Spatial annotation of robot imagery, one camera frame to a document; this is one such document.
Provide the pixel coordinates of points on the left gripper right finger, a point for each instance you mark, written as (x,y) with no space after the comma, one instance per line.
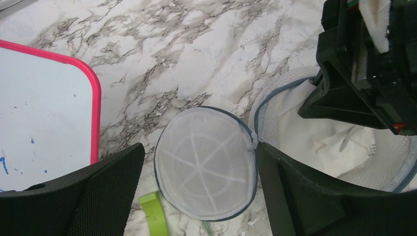
(302,201)

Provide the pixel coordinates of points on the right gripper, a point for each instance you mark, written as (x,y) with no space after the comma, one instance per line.
(367,54)

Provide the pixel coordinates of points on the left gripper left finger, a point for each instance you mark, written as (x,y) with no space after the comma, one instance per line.
(93,201)

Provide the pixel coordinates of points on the white bra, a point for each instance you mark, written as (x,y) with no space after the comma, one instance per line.
(330,146)

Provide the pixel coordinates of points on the white mesh laundry bag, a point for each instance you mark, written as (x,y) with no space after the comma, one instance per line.
(205,162)

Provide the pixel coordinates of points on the pink framed whiteboard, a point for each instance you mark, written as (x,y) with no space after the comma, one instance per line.
(50,108)

